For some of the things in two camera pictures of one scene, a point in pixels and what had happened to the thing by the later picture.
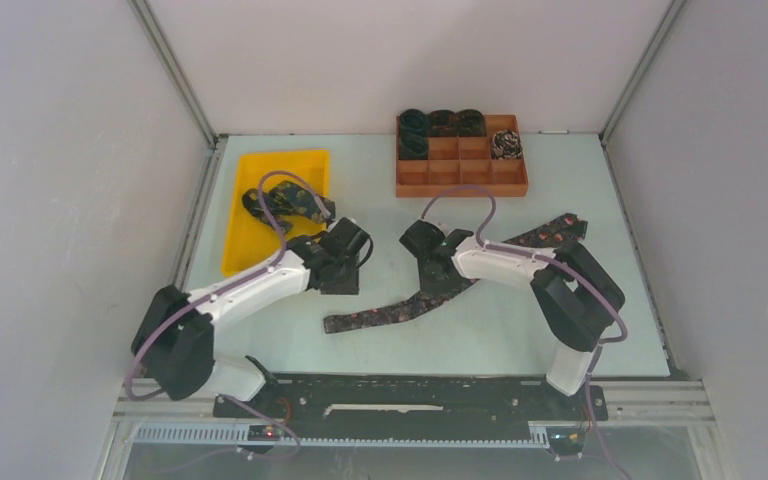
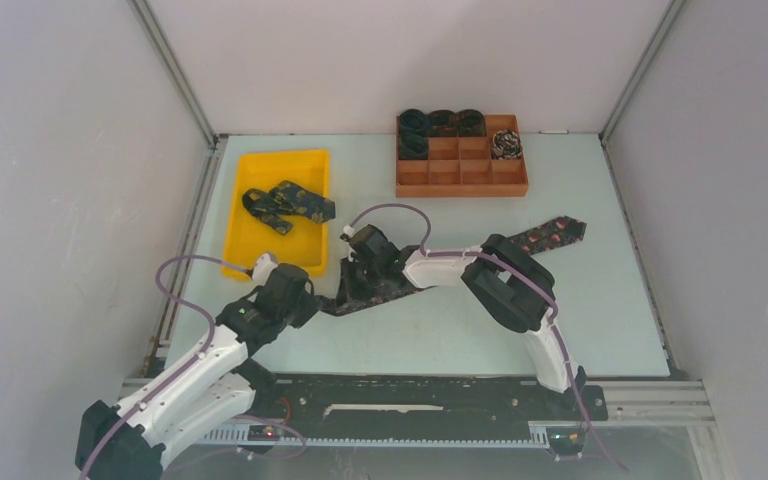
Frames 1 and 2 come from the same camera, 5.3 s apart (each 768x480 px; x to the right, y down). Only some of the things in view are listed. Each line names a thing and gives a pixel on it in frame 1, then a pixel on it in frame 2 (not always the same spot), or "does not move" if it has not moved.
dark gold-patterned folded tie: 287,199 does not move
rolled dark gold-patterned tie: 471,123 does not move
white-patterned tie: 506,144 does not move
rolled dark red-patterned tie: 443,123 does not move
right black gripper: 434,288 to 347,283
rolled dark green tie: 413,123 does not move
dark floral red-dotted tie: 550,233 to 359,288
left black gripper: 349,285 to 310,307
